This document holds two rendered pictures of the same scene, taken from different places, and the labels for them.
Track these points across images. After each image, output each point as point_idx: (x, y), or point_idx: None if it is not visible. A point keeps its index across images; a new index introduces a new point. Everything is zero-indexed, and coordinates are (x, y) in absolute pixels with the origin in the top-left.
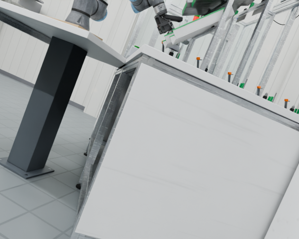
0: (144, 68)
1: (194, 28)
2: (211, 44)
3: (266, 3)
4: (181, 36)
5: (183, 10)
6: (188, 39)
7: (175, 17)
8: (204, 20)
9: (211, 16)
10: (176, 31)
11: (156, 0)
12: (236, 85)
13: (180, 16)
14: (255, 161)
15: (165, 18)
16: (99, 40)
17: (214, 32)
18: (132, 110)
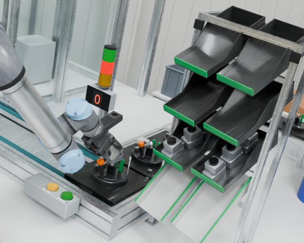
0: None
1: (220, 224)
2: (241, 231)
3: (280, 145)
4: (208, 241)
5: (166, 161)
6: (109, 109)
7: (114, 124)
8: (229, 209)
9: (236, 200)
10: (204, 241)
11: (90, 125)
12: (253, 236)
13: (119, 117)
14: None
15: (102, 134)
16: None
17: (240, 214)
18: None
